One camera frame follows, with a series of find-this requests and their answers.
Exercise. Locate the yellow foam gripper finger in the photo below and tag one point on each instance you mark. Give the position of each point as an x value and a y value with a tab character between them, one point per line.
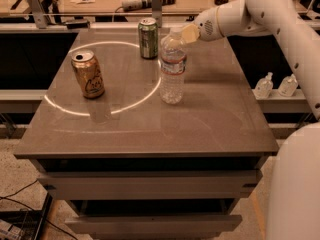
190	33

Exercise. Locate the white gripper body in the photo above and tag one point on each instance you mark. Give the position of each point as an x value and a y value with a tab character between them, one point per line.
206	27

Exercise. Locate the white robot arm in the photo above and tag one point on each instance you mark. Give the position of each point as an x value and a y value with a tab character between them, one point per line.
294	202

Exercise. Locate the green soda can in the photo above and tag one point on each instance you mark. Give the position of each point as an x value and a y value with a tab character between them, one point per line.
148	38

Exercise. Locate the gold soda can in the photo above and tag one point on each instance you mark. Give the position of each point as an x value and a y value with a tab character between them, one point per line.
88	73

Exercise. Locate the clear plastic water bottle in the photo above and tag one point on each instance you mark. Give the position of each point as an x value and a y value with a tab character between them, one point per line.
173	65

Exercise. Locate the small clear bottle left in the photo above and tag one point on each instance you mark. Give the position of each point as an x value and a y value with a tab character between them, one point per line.
264	86

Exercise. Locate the small clear bottle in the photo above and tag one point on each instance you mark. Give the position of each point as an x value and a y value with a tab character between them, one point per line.
264	86
288	86

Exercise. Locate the small clear bottle right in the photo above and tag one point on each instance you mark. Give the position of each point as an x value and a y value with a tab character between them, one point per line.
288	86

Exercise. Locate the grey drawer cabinet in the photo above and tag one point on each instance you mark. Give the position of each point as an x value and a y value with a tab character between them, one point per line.
218	126

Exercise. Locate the upper grey drawer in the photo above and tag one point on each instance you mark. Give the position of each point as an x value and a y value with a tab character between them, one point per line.
150	185

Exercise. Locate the grey drawer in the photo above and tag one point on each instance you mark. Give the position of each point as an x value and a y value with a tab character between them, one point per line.
150	185
135	227

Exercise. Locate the lower grey drawer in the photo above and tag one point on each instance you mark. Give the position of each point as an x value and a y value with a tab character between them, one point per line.
135	227

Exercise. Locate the black floor crate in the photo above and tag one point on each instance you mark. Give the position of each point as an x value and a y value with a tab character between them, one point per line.
28	218

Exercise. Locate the middle metal bracket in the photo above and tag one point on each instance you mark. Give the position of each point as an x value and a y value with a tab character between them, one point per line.
157	11

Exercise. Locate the metal bracket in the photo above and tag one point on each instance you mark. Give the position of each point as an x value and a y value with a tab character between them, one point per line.
157	11
38	13

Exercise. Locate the small black box on rail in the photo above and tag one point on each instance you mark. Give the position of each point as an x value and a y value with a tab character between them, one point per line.
77	23

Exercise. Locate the left metal bracket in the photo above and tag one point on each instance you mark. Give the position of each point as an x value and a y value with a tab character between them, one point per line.
38	13

